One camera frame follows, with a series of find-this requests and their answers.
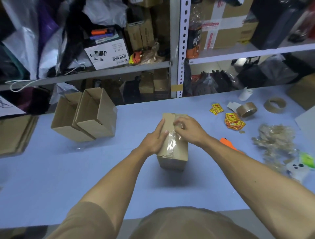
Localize person's left hand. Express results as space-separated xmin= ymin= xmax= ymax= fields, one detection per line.
xmin=138 ymin=119 xmax=170 ymax=157

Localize person's right hand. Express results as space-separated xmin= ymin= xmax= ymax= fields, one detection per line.
xmin=173 ymin=116 xmax=210 ymax=149

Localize clear tape strip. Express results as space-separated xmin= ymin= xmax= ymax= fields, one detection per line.
xmin=166 ymin=121 xmax=185 ymax=155

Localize small cardboard box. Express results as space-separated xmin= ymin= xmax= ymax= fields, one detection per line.
xmin=157 ymin=113 xmax=189 ymax=172

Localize person's right forearm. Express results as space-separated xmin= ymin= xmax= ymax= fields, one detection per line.
xmin=200 ymin=138 xmax=315 ymax=239

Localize person's left forearm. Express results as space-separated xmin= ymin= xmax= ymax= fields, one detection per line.
xmin=71 ymin=146 xmax=149 ymax=222

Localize small stack of yellow stickers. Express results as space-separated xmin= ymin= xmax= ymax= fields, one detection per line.
xmin=209 ymin=103 xmax=224 ymax=116

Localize small stacked cardboard boxes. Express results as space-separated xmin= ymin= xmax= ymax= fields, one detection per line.
xmin=138 ymin=68 xmax=171 ymax=102

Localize orange utility knife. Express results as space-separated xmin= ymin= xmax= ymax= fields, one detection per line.
xmin=219 ymin=137 xmax=244 ymax=154

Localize pile of yellow red stickers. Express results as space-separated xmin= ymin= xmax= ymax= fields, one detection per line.
xmin=224 ymin=112 xmax=246 ymax=131

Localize white paper scrap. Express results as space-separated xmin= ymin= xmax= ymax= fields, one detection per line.
xmin=227 ymin=101 xmax=242 ymax=113

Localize bundle of dark gloves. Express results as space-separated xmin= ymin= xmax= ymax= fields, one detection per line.
xmin=191 ymin=70 xmax=238 ymax=97

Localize brown packing tape roll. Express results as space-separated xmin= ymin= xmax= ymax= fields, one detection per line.
xmin=235 ymin=102 xmax=258 ymax=118

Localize open cardboard box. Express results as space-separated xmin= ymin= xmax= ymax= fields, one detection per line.
xmin=75 ymin=87 xmax=118 ymax=140
xmin=51 ymin=92 xmax=97 ymax=143

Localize white paper roll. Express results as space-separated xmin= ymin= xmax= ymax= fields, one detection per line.
xmin=238 ymin=87 xmax=253 ymax=102

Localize orange toy in clear bag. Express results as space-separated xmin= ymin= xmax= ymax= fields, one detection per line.
xmin=129 ymin=41 xmax=166 ymax=65

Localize grey metal shelf rack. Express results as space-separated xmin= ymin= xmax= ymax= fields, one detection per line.
xmin=0 ymin=0 xmax=181 ymax=99

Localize white perforated shelf rack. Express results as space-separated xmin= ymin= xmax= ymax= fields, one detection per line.
xmin=177 ymin=0 xmax=315 ymax=98

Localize plastic bottle with dark label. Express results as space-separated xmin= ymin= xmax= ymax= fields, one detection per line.
xmin=186 ymin=0 xmax=204 ymax=60

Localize empty cardboard tape core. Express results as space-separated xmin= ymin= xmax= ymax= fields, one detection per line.
xmin=263 ymin=97 xmax=287 ymax=114

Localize person's tan shirt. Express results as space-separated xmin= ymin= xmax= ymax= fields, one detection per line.
xmin=47 ymin=201 xmax=259 ymax=239

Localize pile of crumpled clear tape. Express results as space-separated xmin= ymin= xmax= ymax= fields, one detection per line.
xmin=251 ymin=124 xmax=296 ymax=171

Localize white product box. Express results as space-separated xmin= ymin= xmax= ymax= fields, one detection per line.
xmin=84 ymin=38 xmax=130 ymax=71

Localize tall brown cardboard boxes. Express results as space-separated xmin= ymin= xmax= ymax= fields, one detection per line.
xmin=124 ymin=9 xmax=155 ymax=53

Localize large taped cardboard box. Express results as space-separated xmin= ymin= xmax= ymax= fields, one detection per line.
xmin=199 ymin=0 xmax=259 ymax=50

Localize clear plastic bag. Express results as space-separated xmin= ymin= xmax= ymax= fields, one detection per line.
xmin=259 ymin=55 xmax=299 ymax=86

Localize plain brown cardboard box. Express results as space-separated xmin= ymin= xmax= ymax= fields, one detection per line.
xmin=286 ymin=73 xmax=315 ymax=111

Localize white item with black dots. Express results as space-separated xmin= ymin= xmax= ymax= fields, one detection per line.
xmin=286 ymin=161 xmax=310 ymax=183

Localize white flat board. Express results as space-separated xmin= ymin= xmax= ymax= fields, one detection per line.
xmin=294 ymin=106 xmax=315 ymax=146

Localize green plastic item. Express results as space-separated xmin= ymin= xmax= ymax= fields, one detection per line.
xmin=298 ymin=152 xmax=315 ymax=169

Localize black plastic bag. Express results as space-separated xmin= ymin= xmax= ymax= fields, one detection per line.
xmin=55 ymin=0 xmax=93 ymax=74

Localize crumpled white plastic bag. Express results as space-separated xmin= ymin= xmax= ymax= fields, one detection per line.
xmin=82 ymin=0 xmax=128 ymax=28

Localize large black box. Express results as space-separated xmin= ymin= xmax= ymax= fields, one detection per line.
xmin=249 ymin=0 xmax=309 ymax=51

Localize stack of flat cardboard sheets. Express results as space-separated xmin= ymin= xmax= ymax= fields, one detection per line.
xmin=0 ymin=114 xmax=39 ymax=158

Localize white paper sheet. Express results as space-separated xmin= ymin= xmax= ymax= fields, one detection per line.
xmin=0 ymin=96 xmax=27 ymax=118

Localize purple plastic bag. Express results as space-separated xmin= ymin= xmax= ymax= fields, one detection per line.
xmin=37 ymin=0 xmax=61 ymax=50

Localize white cord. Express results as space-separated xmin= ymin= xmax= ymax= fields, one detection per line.
xmin=4 ymin=77 xmax=51 ymax=92

